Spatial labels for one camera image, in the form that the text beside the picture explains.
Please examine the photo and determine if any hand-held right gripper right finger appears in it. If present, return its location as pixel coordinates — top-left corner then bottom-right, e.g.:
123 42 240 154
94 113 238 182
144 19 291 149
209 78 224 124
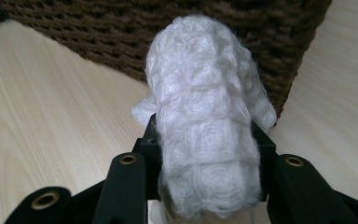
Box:
251 120 358 224

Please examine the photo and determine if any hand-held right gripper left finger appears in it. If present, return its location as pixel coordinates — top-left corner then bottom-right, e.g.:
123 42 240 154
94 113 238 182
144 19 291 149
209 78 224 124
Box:
92 113 165 224

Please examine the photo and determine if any white knitted cloth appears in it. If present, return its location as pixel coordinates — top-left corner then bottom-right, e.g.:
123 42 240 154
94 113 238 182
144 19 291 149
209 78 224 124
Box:
130 13 278 220

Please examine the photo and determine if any brown woven basket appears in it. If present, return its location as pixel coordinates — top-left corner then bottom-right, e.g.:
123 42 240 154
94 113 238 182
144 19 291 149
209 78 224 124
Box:
0 0 334 119

